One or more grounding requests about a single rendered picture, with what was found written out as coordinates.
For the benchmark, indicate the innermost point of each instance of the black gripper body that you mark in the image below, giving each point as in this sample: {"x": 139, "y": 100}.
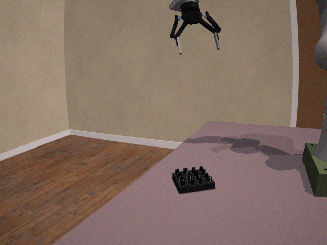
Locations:
{"x": 190, "y": 8}

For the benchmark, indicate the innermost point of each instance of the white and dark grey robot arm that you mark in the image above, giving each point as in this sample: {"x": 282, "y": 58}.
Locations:
{"x": 320, "y": 55}

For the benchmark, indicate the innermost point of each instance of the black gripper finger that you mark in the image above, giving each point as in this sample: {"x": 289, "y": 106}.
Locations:
{"x": 176, "y": 36}
{"x": 215, "y": 29}

